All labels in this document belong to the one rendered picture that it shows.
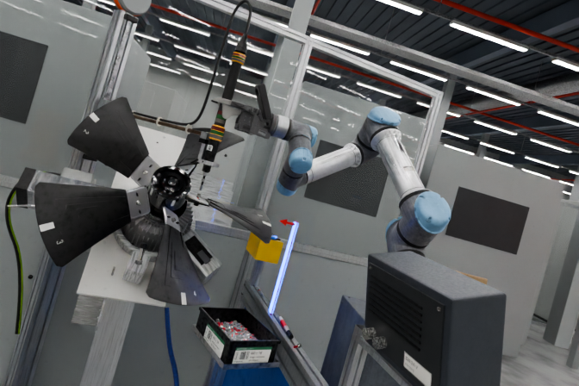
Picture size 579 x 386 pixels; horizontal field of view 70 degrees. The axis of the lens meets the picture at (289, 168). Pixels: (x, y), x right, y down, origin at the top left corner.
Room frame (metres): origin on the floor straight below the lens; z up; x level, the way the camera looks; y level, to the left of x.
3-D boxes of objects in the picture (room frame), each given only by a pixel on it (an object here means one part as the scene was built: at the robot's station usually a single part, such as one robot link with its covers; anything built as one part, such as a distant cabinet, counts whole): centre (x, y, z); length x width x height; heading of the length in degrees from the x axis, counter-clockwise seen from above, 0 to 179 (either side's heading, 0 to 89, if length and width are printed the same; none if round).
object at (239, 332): (1.22, 0.01, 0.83); 0.19 x 0.14 x 0.04; 35
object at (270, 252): (1.71, 0.01, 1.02); 0.16 x 0.10 x 0.11; 19
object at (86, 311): (1.56, 0.58, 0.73); 0.15 x 0.09 x 0.22; 19
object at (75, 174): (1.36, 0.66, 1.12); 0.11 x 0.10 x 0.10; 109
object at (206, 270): (1.36, 0.22, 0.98); 0.20 x 0.16 x 0.20; 19
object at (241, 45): (1.32, 0.25, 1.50); 0.04 x 0.04 x 0.46
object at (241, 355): (1.22, 0.02, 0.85); 0.22 x 0.17 x 0.07; 35
